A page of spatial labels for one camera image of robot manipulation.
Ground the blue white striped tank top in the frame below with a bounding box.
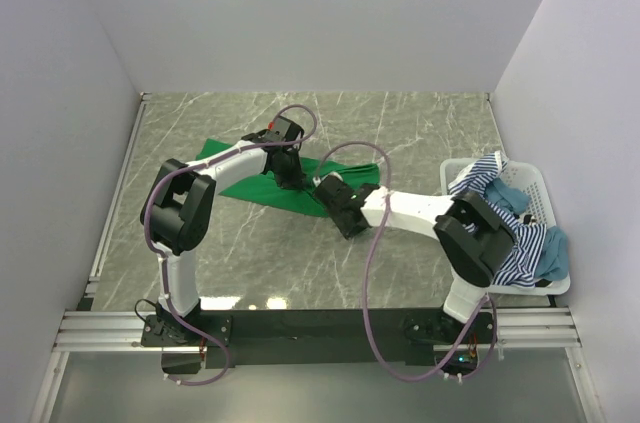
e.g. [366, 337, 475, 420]
[446, 151, 549, 290]

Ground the green tank top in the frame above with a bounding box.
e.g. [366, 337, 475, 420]
[220, 160, 380, 218]

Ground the aluminium rail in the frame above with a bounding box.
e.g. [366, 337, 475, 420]
[83, 92, 150, 298]
[53, 308, 581, 352]

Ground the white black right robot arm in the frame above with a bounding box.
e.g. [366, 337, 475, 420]
[313, 173, 517, 342]

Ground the aluminium left side rail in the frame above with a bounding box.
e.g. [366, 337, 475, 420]
[83, 92, 150, 298]

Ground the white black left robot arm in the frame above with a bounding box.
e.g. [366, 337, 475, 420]
[141, 116, 305, 345]

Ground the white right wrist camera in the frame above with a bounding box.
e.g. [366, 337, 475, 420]
[312, 171, 343, 187]

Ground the aluminium front rail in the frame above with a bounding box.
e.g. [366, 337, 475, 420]
[53, 308, 581, 352]

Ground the teal blue tank top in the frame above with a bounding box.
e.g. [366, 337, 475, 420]
[484, 178, 569, 287]

